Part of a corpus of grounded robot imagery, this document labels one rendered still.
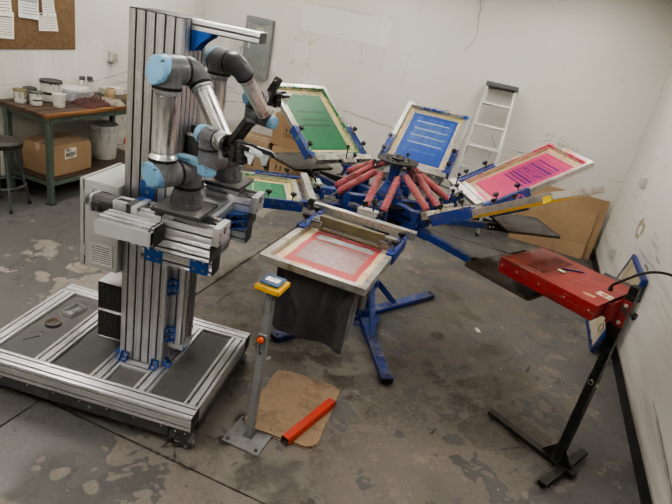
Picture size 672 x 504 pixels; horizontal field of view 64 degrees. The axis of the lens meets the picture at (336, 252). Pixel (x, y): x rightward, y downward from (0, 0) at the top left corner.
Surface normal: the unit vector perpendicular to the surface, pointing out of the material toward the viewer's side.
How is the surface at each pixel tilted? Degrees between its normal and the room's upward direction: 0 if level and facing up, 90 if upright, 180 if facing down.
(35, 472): 0
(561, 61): 90
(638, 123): 90
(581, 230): 78
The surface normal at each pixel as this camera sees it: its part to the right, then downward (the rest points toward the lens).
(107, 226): -0.20, 0.36
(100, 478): 0.18, -0.90
